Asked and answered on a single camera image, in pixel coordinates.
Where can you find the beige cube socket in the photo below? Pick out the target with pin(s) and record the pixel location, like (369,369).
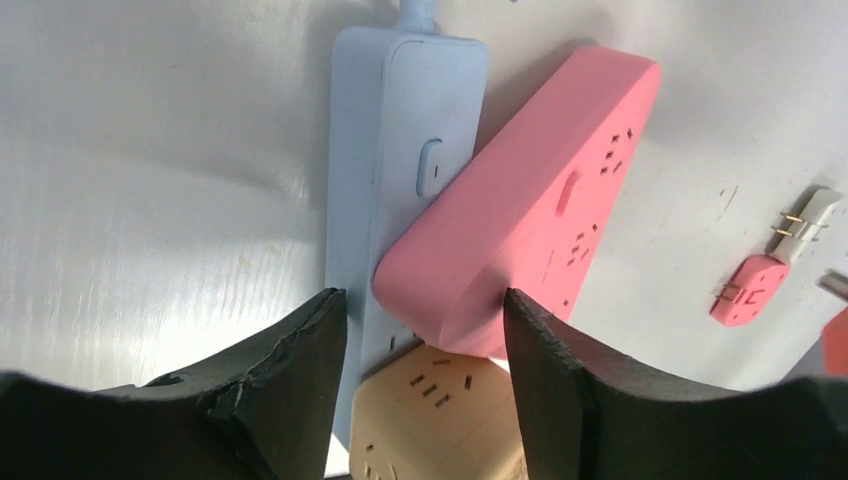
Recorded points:
(436,415)

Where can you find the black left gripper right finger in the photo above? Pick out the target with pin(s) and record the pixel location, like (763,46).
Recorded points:
(589,411)

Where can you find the light blue power strip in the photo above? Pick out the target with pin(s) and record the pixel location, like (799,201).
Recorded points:
(404,115)

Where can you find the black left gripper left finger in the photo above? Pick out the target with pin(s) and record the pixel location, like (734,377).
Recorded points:
(262,408)

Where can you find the red cube socket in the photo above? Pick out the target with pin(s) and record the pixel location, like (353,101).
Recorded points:
(834,344)

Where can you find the white plug adapter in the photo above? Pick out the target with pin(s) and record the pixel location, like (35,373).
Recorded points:
(798,230)

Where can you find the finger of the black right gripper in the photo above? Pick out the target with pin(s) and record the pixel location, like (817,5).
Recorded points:
(835,283)

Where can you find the pink plug adapter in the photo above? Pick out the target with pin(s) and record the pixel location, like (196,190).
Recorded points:
(744,296)

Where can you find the pink power strip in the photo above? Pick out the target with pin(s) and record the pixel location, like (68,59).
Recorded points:
(528,212)

